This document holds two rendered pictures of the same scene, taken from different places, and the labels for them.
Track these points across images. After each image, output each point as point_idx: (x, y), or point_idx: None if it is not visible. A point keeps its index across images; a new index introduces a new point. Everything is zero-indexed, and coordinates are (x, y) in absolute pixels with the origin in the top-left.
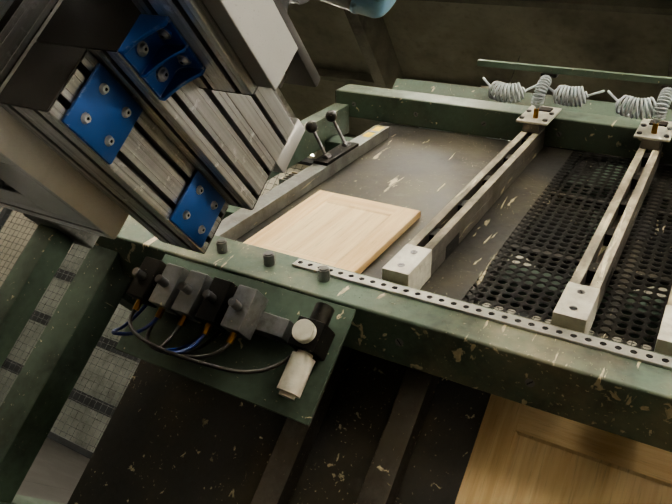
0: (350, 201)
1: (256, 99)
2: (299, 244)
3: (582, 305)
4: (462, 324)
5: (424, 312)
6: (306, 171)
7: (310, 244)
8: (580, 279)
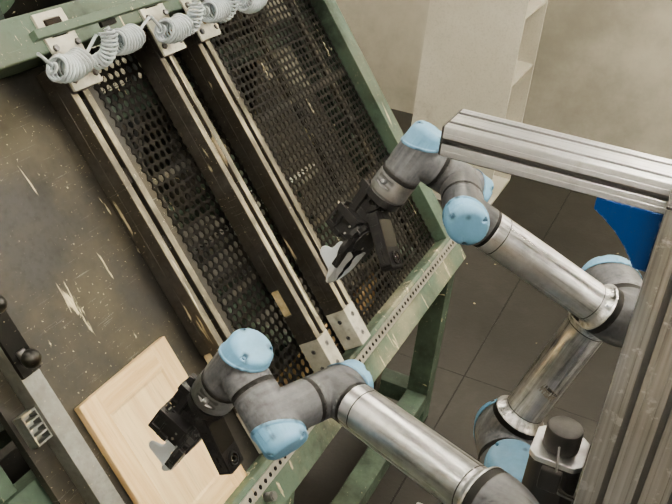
0: (121, 390)
1: None
2: (184, 487)
3: (336, 354)
4: (324, 431)
5: (311, 446)
6: (44, 403)
7: (187, 477)
8: (316, 330)
